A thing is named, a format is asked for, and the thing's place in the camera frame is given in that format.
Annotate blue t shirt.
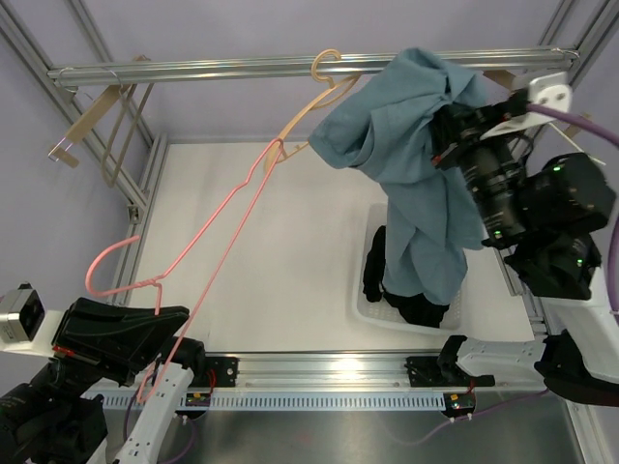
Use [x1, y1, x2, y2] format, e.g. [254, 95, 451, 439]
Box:
[309, 48, 486, 305]

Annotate beige plastic hanger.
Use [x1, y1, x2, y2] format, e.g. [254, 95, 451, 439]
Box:
[263, 47, 388, 173]

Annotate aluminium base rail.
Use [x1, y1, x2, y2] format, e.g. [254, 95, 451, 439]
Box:
[62, 351, 588, 392]

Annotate right aluminium frame post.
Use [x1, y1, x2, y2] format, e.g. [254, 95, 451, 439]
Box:
[492, 0, 619, 339]

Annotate white slotted cable duct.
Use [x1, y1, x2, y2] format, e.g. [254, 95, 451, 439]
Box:
[83, 391, 445, 411]

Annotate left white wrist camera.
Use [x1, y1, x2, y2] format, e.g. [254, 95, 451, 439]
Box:
[1, 283, 64, 358]

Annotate right wooden hanger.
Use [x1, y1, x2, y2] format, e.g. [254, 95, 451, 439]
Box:
[478, 68, 594, 140]

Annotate wooden hanger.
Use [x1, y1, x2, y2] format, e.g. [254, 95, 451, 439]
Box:
[478, 68, 594, 140]
[47, 68, 137, 174]

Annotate black t shirt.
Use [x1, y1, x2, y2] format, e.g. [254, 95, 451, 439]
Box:
[362, 224, 460, 330]

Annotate cream plastic hanger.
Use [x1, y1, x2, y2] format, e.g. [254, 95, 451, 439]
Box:
[550, 123, 607, 167]

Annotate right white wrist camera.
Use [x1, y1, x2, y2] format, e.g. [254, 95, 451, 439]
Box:
[480, 71, 573, 141]

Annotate aluminium frame post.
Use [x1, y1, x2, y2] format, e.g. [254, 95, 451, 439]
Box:
[492, 0, 619, 339]
[1, 1, 169, 230]

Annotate aluminium hanging rail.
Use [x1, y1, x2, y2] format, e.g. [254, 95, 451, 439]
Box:
[46, 45, 580, 88]

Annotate white plastic basket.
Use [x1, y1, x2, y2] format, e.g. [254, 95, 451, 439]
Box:
[351, 203, 468, 336]

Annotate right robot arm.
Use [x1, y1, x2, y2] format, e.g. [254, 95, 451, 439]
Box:
[430, 91, 618, 407]

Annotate left aluminium frame post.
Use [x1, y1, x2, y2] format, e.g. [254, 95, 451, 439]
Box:
[1, 1, 169, 230]

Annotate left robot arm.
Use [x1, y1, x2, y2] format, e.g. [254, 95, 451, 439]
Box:
[1, 298, 190, 463]

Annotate left wooden hanger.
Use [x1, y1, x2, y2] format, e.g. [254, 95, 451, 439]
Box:
[47, 68, 137, 174]

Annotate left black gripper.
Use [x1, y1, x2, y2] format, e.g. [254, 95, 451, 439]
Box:
[32, 296, 189, 410]

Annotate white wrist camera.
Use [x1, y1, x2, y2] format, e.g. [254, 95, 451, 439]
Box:
[1, 283, 64, 358]
[480, 71, 573, 141]

